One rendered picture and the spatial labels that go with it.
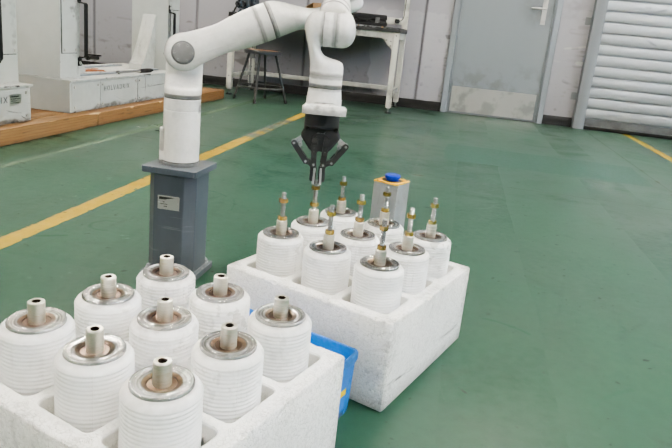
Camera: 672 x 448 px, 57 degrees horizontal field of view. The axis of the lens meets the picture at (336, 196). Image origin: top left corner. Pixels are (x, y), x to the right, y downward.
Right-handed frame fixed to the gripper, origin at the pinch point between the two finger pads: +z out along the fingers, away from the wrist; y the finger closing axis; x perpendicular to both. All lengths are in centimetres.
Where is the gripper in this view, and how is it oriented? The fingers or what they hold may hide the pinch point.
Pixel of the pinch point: (316, 175)
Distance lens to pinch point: 136.2
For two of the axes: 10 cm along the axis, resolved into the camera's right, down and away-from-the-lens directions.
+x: 0.6, 2.6, -9.6
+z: -1.0, 9.6, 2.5
